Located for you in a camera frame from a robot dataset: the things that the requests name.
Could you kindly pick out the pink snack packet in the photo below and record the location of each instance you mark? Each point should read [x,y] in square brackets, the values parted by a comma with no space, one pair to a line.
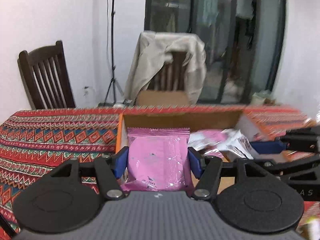
[157,160]

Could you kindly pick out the black framed glass sliding door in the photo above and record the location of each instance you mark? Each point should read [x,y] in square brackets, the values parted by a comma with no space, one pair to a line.
[225,42]

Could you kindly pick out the dark wooden chair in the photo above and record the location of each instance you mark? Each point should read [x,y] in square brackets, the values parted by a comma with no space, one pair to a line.
[172,75]
[47,80]

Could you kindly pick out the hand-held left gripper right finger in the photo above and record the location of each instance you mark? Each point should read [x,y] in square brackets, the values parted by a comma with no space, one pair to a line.
[195,162]

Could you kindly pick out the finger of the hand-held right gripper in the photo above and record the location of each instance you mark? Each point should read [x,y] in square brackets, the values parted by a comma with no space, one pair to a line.
[267,147]
[295,166]

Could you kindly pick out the white snack packet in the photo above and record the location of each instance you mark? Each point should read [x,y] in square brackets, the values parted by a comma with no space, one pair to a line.
[238,142]

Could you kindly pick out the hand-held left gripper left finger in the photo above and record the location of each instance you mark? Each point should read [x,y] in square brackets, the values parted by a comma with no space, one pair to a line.
[121,162]

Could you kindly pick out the red cardboard box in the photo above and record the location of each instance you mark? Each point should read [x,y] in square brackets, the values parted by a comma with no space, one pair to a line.
[175,120]

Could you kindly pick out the pile of snack packets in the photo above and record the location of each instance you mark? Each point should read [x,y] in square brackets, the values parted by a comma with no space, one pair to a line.
[210,140]

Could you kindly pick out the black floor lamp stand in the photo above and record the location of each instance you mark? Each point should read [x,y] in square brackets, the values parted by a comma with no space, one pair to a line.
[112,30]

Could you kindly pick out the light blue hanging garment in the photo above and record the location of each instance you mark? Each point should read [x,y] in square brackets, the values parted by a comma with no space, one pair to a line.
[208,2]

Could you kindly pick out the clear plastic bag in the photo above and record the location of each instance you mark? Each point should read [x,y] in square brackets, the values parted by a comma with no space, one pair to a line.
[261,97]

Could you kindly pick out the beige jacket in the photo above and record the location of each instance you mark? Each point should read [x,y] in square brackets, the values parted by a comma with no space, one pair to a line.
[150,60]

